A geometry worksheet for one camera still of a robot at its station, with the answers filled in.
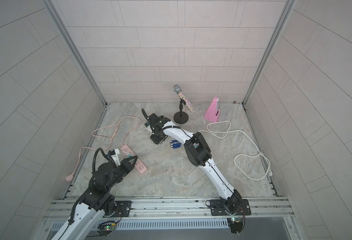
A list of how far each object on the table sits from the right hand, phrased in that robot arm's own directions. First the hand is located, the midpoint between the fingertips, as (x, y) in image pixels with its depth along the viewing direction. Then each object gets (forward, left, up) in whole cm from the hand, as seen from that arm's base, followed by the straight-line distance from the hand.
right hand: (158, 138), depth 99 cm
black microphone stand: (+14, -16, +4) cm, 22 cm away
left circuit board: (-47, +20, +3) cm, 51 cm away
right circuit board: (-49, -39, -2) cm, 63 cm away
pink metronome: (+13, -38, +8) cm, 41 cm away
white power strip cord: (+10, -43, +1) cm, 44 cm away
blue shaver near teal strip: (-8, -12, +4) cm, 15 cm away
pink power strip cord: (-23, +47, +2) cm, 52 cm away
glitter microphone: (+14, -15, +29) cm, 36 cm away
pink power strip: (-20, +9, +4) cm, 22 cm away
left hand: (-18, +6, +11) cm, 23 cm away
